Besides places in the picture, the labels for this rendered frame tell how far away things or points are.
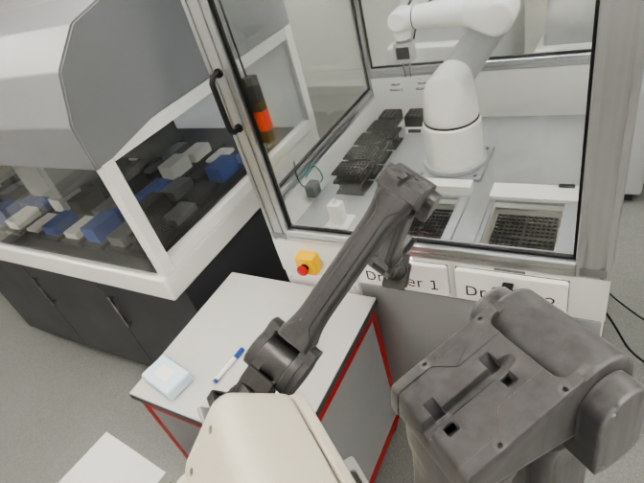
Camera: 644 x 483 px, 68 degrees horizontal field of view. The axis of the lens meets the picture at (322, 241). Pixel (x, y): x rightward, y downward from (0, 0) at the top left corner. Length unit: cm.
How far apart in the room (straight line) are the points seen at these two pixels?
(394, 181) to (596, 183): 55
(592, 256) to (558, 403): 103
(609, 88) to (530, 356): 83
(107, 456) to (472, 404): 137
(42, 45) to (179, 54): 43
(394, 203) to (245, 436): 41
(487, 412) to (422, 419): 4
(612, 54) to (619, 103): 10
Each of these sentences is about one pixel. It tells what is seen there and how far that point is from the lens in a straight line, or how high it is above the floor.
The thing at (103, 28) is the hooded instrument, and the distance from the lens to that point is 166.
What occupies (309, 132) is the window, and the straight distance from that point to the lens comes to 136.
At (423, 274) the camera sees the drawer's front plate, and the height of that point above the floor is 89.
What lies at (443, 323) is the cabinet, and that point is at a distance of 162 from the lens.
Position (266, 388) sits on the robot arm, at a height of 124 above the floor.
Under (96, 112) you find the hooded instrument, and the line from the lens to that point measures 160.
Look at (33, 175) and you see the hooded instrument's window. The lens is 196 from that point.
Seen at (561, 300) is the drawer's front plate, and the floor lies 87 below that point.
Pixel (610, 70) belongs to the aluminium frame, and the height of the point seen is 147.
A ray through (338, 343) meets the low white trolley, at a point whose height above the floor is 76.
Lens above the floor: 187
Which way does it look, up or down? 36 degrees down
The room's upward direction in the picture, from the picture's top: 17 degrees counter-clockwise
